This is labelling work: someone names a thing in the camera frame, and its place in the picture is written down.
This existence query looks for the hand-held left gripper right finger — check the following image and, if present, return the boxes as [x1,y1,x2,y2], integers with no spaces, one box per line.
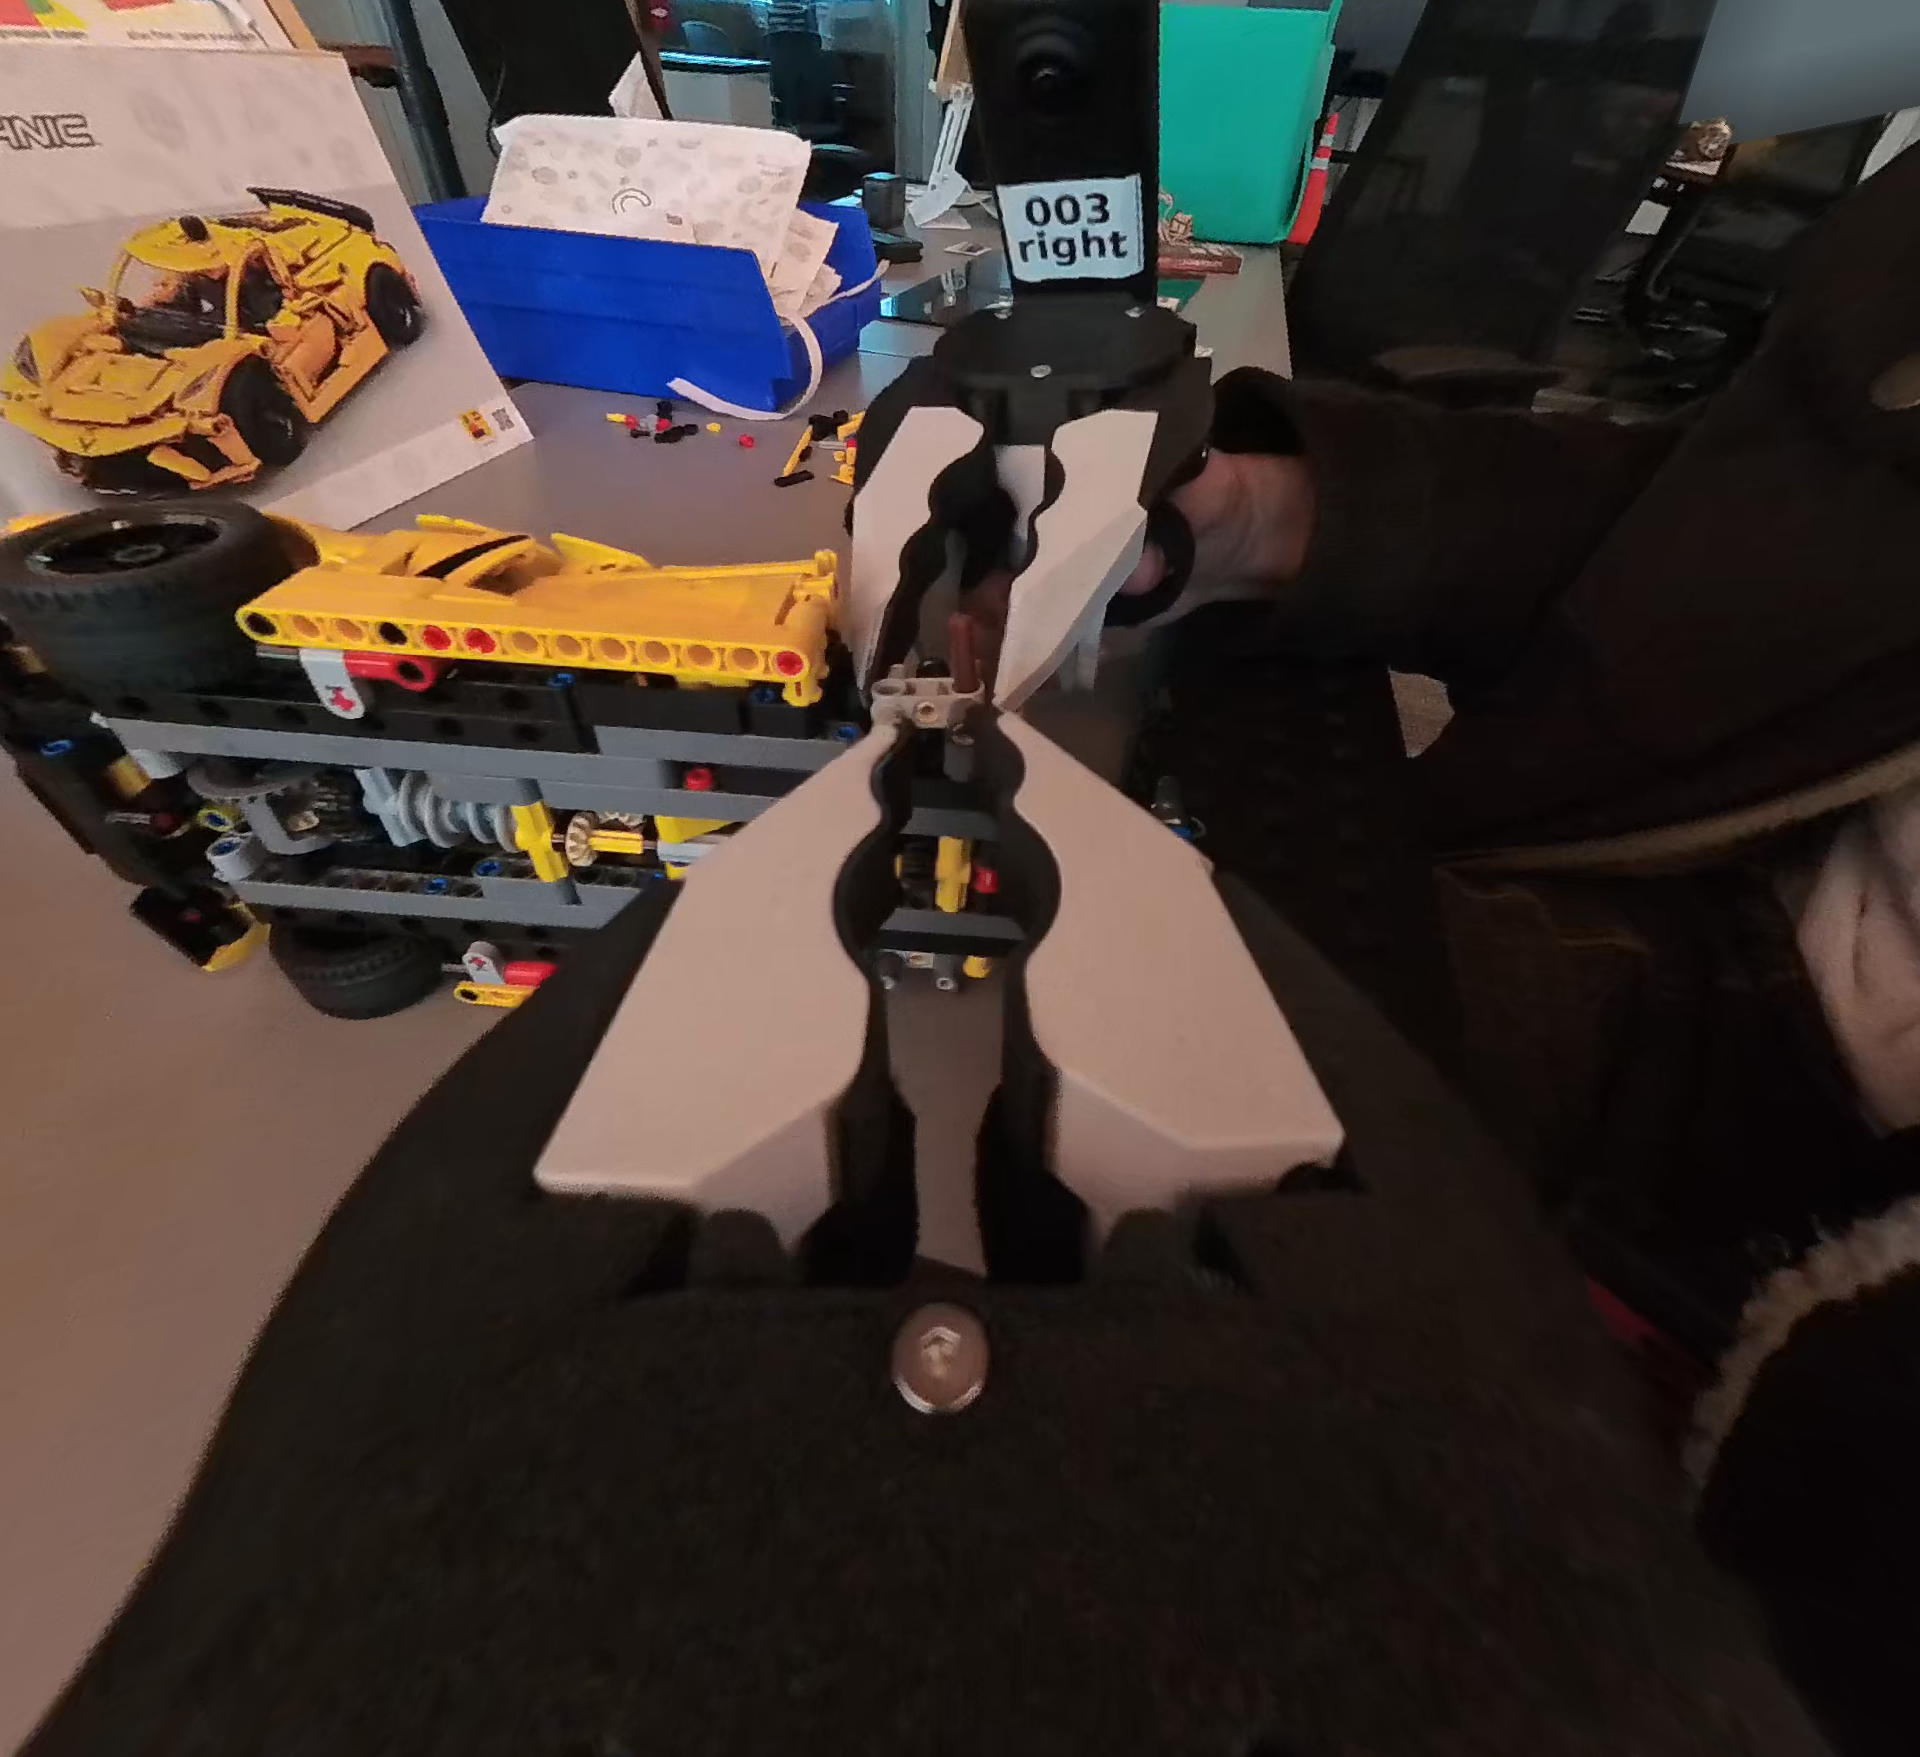
[987,711,1349,1243]

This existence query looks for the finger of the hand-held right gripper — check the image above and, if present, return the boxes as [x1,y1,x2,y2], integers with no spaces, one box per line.
[983,412,1157,714]
[853,412,994,689]

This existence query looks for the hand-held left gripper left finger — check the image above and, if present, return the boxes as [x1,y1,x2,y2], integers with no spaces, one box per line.
[533,731,906,1253]

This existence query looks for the grey black brick chassis module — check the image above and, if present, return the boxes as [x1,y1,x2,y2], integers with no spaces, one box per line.
[871,665,1038,993]

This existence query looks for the yellow toy brick car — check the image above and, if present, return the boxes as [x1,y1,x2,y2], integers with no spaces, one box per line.
[0,496,858,1026]

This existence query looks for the person's right forearm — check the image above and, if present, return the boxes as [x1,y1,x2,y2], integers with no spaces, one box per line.
[1209,370,1847,859]

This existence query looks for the grey desk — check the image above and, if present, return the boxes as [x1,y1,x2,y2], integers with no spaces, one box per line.
[0,213,1308,1714]

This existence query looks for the person's right hand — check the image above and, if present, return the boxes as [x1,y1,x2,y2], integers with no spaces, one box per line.
[1125,444,1324,621]

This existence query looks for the yellow loose brick pile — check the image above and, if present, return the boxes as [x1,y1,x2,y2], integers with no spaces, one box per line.
[774,408,871,490]

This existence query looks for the teal container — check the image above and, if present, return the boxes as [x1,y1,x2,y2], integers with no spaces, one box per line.
[1158,0,1360,246]

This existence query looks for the scattered small brick pieces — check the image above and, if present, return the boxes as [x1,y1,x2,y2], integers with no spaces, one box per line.
[605,397,758,453]

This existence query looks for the brown wooden model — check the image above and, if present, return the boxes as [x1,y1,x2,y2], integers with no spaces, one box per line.
[1157,201,1247,277]

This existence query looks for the black perforated seat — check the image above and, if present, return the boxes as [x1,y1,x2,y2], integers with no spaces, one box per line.
[1138,647,1442,888]

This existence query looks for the orange white traffic cone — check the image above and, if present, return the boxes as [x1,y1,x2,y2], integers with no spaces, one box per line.
[1286,111,1341,246]

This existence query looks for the white printed paper bag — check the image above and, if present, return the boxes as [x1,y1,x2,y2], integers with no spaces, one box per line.
[479,111,885,416]

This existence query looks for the white instruction booklet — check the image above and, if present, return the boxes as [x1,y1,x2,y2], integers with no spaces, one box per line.
[0,47,534,530]

